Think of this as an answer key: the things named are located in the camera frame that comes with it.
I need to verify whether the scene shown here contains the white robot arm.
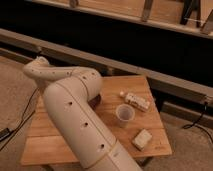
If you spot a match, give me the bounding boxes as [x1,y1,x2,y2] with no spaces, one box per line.
[23,56,143,171]

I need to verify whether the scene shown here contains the dark purple bowl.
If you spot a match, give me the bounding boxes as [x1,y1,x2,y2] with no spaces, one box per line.
[88,95,101,109]

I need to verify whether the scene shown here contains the translucent plastic cup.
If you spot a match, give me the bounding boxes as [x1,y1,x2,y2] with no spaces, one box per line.
[115,104,135,128]

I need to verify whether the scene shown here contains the white sponge block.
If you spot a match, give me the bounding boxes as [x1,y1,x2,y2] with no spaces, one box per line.
[132,129,152,151]

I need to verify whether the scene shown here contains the black device on floor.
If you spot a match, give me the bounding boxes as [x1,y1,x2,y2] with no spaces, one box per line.
[0,128,12,142]

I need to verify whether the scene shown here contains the wooden shelf in background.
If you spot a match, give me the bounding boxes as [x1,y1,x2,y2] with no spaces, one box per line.
[27,0,213,39]

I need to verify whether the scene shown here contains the black cable left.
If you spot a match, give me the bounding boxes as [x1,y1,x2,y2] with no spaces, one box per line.
[0,87,40,152]

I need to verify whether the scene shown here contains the black cable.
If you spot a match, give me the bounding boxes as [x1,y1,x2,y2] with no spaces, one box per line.
[181,101,213,148]
[0,87,40,152]

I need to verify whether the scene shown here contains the black cable right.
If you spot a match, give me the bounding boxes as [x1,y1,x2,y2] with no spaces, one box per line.
[181,101,213,148]

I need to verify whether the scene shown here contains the long grey metal rail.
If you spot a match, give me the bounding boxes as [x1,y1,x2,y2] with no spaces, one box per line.
[0,28,213,107]

